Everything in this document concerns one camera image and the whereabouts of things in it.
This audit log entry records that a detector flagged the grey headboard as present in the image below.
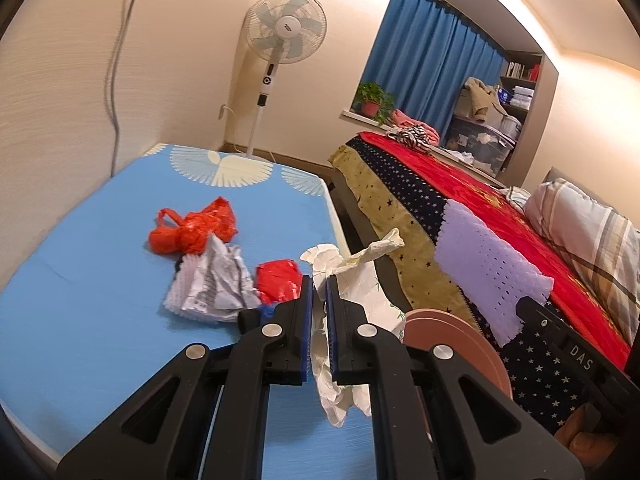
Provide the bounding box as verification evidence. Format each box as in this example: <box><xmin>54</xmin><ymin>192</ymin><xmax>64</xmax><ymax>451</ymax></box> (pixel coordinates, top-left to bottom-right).
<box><xmin>542</xmin><ymin>166</ymin><xmax>640</xmax><ymax>231</ymax></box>

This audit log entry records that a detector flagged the printed paper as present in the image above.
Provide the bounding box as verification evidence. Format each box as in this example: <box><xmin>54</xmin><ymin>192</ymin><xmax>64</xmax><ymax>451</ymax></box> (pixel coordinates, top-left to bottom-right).
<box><xmin>164</xmin><ymin>232</ymin><xmax>262</xmax><ymax>323</ymax></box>

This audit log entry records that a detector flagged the red plastic bag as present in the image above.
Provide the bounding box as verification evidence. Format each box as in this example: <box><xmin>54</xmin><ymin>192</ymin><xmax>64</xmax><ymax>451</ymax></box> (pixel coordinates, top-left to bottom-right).
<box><xmin>148</xmin><ymin>197</ymin><xmax>239</xmax><ymax>256</ymax></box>

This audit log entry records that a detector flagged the clear storage box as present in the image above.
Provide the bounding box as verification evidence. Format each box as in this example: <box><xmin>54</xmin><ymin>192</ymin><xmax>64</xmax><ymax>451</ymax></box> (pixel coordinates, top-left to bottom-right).
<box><xmin>444</xmin><ymin>114</ymin><xmax>518</xmax><ymax>176</ymax></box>

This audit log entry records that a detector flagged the potted green plant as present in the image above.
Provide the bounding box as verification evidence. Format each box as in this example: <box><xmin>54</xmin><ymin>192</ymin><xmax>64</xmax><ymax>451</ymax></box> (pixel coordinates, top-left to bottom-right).
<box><xmin>352</xmin><ymin>82</ymin><xmax>397</xmax><ymax>126</ymax></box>

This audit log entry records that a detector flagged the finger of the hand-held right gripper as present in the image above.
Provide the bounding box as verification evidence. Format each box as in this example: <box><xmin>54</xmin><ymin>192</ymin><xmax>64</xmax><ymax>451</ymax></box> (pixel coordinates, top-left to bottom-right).
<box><xmin>519</xmin><ymin>296</ymin><xmax>556</xmax><ymax>333</ymax></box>

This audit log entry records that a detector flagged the pink cloth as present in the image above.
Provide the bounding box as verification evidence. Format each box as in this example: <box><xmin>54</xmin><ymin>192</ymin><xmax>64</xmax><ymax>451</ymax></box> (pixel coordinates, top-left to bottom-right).
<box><xmin>390</xmin><ymin>109</ymin><xmax>441</xmax><ymax>146</ymax></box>

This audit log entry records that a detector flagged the wall shelf with books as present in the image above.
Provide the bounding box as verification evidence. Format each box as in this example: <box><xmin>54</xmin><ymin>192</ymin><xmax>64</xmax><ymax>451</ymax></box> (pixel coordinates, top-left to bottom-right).
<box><xmin>499</xmin><ymin>50</ymin><xmax>545</xmax><ymax>126</ymax></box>

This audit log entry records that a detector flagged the red wrapper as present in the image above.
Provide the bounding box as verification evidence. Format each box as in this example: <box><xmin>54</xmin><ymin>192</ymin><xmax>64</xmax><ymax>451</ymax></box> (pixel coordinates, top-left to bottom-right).
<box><xmin>255</xmin><ymin>259</ymin><xmax>304</xmax><ymax>305</ymax></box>

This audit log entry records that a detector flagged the person's right hand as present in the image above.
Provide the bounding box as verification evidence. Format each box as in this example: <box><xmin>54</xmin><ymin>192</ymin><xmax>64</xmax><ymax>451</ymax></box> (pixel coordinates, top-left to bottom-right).
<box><xmin>554</xmin><ymin>402</ymin><xmax>623</xmax><ymax>461</ymax></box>

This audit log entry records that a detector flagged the blue patterned mattress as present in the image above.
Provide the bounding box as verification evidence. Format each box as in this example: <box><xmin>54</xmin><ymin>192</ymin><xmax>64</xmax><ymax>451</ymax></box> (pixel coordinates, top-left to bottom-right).
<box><xmin>0</xmin><ymin>143</ymin><xmax>373</xmax><ymax>480</ymax></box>

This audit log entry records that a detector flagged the beige jacket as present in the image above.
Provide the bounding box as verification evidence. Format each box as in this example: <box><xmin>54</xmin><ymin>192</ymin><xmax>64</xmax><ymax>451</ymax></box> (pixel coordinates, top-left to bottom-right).
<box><xmin>462</xmin><ymin>77</ymin><xmax>508</xmax><ymax>123</ymax></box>

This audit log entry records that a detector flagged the grey wall cable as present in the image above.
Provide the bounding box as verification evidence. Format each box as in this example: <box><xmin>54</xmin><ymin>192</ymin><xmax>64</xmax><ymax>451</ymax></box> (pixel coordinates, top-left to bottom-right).
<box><xmin>104</xmin><ymin>0</ymin><xmax>153</xmax><ymax>171</ymax></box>

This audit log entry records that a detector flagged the red navy starry blanket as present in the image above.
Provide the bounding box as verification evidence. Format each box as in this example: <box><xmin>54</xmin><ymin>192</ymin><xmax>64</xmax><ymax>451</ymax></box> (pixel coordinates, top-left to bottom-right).
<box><xmin>327</xmin><ymin>131</ymin><xmax>633</xmax><ymax>436</ymax></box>

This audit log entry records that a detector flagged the white tissue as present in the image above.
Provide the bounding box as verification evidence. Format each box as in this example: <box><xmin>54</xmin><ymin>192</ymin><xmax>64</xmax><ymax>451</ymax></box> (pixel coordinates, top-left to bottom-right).
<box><xmin>300</xmin><ymin>228</ymin><xmax>407</xmax><ymax>428</ymax></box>

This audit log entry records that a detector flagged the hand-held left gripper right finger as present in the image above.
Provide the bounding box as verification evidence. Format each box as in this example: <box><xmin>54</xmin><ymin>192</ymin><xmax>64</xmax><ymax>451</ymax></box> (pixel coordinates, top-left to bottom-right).
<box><xmin>325</xmin><ymin>277</ymin><xmax>586</xmax><ymax>480</ymax></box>

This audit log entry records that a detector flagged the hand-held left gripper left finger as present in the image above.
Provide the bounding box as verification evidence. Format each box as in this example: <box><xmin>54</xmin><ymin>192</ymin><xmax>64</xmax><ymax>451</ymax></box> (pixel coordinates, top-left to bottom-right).
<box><xmin>56</xmin><ymin>275</ymin><xmax>315</xmax><ymax>480</ymax></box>

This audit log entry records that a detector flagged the blue curtain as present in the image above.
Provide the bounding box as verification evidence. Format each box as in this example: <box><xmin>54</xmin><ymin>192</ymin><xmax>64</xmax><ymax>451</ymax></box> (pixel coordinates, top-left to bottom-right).
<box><xmin>361</xmin><ymin>0</ymin><xmax>506</xmax><ymax>133</ymax></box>

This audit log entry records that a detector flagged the zebra striped cloth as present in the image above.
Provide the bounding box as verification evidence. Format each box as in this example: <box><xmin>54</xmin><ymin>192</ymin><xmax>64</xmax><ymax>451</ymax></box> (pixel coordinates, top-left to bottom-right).
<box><xmin>385</xmin><ymin>125</ymin><xmax>433</xmax><ymax>153</ymax></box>

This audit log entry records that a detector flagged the plaid pillow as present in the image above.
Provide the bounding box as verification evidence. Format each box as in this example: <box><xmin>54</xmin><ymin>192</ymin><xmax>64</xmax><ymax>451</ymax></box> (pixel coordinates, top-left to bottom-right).
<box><xmin>522</xmin><ymin>178</ymin><xmax>640</xmax><ymax>346</ymax></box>

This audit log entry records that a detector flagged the white standing fan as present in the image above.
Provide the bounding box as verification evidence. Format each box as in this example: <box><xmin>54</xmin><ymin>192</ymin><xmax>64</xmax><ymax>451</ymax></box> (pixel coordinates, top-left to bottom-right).
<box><xmin>239</xmin><ymin>0</ymin><xmax>328</xmax><ymax>161</ymax></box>

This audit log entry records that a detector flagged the white knit cloth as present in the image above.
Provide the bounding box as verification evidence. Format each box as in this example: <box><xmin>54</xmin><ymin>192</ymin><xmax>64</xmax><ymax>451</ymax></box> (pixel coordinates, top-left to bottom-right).
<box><xmin>434</xmin><ymin>199</ymin><xmax>555</xmax><ymax>347</ymax></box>

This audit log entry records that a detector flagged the pink bin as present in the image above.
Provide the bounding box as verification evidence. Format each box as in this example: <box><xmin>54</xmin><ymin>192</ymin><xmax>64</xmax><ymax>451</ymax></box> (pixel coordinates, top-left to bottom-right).
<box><xmin>402</xmin><ymin>308</ymin><xmax>513</xmax><ymax>441</ymax></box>

